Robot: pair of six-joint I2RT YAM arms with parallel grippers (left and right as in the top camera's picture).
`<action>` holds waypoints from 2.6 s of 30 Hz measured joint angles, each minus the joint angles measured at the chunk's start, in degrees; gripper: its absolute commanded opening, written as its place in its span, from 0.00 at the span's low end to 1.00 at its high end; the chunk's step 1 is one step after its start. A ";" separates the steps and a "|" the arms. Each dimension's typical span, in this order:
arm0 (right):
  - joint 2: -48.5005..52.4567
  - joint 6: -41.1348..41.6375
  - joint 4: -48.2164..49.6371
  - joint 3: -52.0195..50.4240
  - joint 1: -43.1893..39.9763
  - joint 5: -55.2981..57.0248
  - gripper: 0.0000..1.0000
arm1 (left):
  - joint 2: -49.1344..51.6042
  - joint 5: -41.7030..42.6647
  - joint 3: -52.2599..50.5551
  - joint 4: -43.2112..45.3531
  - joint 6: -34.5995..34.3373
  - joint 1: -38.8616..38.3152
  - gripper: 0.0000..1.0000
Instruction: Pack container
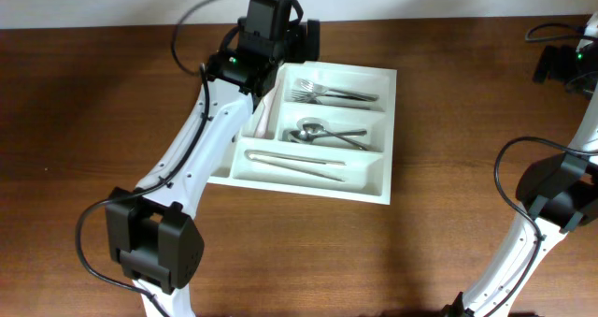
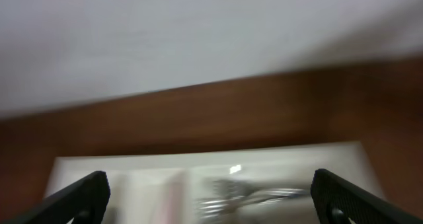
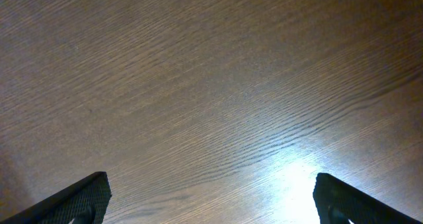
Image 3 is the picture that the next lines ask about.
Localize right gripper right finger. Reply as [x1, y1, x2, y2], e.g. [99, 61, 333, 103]
[313, 172, 422, 224]

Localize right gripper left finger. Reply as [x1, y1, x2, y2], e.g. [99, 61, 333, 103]
[1, 171, 112, 224]

